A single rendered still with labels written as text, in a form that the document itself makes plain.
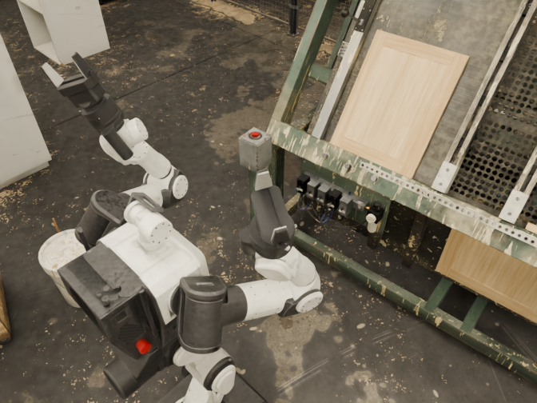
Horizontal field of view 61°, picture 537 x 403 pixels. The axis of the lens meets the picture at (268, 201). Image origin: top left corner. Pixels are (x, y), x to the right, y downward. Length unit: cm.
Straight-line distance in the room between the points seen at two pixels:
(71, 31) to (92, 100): 407
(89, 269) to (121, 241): 11
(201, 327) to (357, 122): 146
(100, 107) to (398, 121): 138
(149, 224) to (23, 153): 275
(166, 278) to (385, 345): 172
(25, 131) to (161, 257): 265
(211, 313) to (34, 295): 209
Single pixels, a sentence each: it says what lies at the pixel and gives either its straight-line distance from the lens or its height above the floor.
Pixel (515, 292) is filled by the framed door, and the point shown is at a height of 38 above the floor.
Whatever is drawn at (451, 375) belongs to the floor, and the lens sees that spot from 265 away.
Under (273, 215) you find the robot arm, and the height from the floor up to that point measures 166.
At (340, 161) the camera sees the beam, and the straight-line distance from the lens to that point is 224.
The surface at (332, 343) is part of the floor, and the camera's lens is 259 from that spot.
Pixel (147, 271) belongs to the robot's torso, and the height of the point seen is 137.
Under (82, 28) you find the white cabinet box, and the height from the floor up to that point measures 29.
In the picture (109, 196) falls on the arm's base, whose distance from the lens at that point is 134.
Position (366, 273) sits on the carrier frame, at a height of 18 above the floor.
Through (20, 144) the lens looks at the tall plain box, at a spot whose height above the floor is 29.
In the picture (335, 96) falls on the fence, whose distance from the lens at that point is 231.
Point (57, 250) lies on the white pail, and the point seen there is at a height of 36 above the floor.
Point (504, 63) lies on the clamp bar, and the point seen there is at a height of 138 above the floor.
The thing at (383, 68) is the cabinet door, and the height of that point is 123.
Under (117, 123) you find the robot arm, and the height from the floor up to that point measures 155.
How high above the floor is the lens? 224
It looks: 43 degrees down
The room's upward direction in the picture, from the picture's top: straight up
